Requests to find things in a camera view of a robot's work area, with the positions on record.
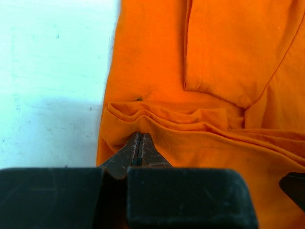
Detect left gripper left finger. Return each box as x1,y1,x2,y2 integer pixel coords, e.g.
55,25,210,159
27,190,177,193
0,132,141,229

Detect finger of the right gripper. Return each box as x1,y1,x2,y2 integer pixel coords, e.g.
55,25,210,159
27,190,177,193
279,172,305,211

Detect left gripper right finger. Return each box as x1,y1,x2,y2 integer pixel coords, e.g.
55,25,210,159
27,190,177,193
126,132,259,229

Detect orange t shirt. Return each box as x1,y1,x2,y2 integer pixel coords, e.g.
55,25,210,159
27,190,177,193
97,0,305,229

